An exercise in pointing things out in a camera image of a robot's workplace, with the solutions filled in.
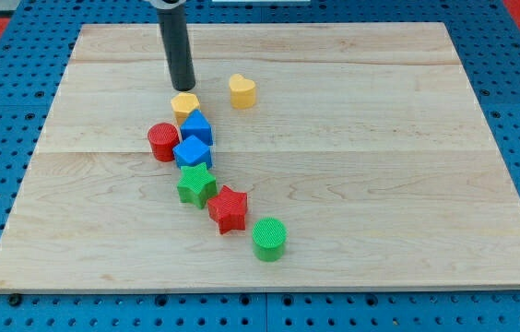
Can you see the yellow hexagon block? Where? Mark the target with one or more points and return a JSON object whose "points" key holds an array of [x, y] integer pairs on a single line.
{"points": [[183, 104]]}

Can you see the red star block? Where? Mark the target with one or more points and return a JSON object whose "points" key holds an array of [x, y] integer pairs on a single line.
{"points": [[228, 209]]}

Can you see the light wooden board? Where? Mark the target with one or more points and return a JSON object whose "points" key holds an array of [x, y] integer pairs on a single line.
{"points": [[366, 140]]}

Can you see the red cylinder block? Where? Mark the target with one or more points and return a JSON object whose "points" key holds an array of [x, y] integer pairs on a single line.
{"points": [[163, 138]]}

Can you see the blue triangle block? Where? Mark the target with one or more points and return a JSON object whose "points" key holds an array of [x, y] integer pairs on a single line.
{"points": [[196, 124]]}

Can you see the blue cube block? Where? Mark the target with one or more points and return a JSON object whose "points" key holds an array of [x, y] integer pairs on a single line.
{"points": [[191, 152]]}

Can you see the green cylinder block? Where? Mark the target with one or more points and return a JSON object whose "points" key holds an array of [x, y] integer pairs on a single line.
{"points": [[269, 237]]}

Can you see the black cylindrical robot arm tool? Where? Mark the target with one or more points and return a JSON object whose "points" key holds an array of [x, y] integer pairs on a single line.
{"points": [[175, 39]]}

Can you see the green star block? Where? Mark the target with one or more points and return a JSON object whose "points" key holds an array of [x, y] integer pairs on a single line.
{"points": [[196, 185]]}

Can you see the yellow heart block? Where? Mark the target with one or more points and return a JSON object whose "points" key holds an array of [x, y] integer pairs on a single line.
{"points": [[242, 92]]}

